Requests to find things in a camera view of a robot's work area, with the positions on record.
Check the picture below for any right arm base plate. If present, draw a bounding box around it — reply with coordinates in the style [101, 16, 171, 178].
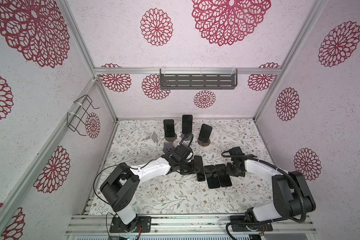
[230, 215, 274, 232]

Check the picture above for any wooden round stand back left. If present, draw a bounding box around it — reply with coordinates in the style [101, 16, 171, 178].
[165, 134, 177, 142]

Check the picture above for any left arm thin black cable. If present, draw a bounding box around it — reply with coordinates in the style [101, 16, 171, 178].
[92, 133, 196, 235]

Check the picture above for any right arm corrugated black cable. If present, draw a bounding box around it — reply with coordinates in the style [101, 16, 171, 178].
[221, 149, 307, 240]

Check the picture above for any wooden round stand back right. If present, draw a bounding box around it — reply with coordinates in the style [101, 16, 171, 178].
[198, 139, 211, 147]

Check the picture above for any grey round stand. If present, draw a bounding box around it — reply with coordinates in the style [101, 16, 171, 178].
[163, 142, 175, 154]
[181, 133, 193, 141]

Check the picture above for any wooden round stand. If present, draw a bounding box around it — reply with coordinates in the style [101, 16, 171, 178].
[165, 134, 177, 142]
[198, 139, 211, 147]

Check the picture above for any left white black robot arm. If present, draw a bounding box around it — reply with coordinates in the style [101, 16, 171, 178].
[100, 144, 195, 227]

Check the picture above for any black wire wall rack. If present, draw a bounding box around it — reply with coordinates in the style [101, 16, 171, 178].
[66, 95, 101, 139]

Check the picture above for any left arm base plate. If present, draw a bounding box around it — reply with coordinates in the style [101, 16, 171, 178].
[110, 216, 152, 233]

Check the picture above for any grey slotted wall shelf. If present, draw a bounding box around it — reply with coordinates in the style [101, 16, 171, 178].
[159, 69, 238, 90]

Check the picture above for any white stand far left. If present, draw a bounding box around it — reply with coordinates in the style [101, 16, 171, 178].
[145, 131, 159, 145]

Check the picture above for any grey round stand front left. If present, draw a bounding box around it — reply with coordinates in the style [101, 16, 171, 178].
[163, 142, 175, 154]

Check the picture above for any aluminium front rail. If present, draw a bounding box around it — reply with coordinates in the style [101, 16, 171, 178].
[64, 214, 317, 236]

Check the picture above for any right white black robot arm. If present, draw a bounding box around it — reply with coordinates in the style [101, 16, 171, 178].
[228, 155, 316, 225]

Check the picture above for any grey round stand back centre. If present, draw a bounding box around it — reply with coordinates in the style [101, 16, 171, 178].
[181, 133, 193, 141]

